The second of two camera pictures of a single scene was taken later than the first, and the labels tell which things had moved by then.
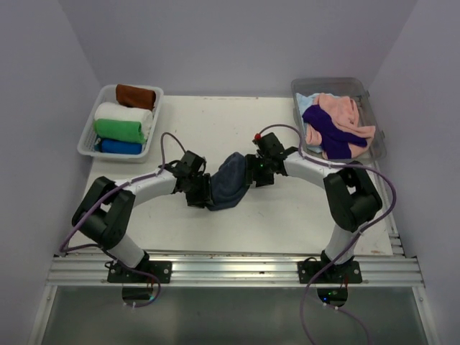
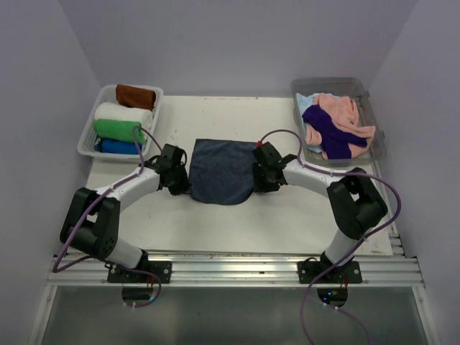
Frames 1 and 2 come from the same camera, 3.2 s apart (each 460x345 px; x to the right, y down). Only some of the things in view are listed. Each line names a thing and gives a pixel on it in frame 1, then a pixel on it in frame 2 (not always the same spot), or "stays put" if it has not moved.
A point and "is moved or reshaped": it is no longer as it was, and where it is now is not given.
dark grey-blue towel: (228, 184) is moved or reshaped
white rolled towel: (113, 111) stays put
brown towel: (135, 97) stays put
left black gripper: (205, 193) to (185, 186)
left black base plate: (162, 269) stays put
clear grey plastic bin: (337, 120) stays put
